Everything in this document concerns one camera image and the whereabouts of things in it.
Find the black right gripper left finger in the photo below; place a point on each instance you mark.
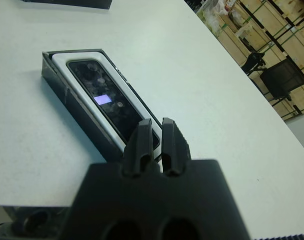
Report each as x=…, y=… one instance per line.
x=139, y=150

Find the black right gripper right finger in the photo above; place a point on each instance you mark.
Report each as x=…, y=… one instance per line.
x=175, y=150

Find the black printed box lid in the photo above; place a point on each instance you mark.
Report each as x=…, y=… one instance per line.
x=67, y=3

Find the black box base white insert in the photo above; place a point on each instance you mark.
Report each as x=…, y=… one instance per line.
x=74, y=102

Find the black wheeled stand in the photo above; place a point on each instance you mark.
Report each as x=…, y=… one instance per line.
x=254, y=60

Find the black mesh cart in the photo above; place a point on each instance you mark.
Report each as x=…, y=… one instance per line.
x=281, y=77

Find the clear plastic bag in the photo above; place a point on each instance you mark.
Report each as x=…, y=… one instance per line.
x=209, y=17

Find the white plastic bag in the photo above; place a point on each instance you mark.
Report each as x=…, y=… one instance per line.
x=219, y=6

